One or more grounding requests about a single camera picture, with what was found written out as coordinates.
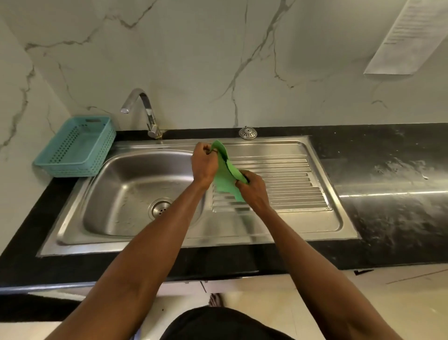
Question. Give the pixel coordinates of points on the green cleaning cloth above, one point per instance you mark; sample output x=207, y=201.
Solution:
x=226, y=175

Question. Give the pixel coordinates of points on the person's right fingers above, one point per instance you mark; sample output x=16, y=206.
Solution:
x=242, y=178

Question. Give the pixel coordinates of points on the white paper sheet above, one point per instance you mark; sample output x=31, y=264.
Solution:
x=406, y=35

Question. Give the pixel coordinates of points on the person's right forearm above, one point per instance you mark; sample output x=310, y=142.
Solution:
x=315, y=273

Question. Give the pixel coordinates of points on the person's left fingers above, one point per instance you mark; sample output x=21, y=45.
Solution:
x=209, y=148

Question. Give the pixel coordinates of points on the person's black shorts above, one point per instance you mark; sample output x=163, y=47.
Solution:
x=224, y=324

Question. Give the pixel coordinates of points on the person's foot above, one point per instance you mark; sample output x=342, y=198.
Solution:
x=216, y=300

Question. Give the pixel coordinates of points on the round metal drain strainer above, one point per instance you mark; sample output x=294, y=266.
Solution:
x=247, y=132

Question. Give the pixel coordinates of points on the person's left hand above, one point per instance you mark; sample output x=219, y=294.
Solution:
x=203, y=163

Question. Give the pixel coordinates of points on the person's left forearm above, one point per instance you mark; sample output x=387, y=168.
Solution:
x=140, y=266

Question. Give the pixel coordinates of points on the stainless steel sink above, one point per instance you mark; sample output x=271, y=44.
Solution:
x=196, y=196

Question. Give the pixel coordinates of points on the person's right hand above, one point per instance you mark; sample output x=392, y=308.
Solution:
x=254, y=192

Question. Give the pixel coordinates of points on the chrome faucet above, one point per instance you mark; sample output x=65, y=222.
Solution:
x=143, y=112

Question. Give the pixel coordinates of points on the teal plastic basket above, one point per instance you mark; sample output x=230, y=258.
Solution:
x=77, y=147

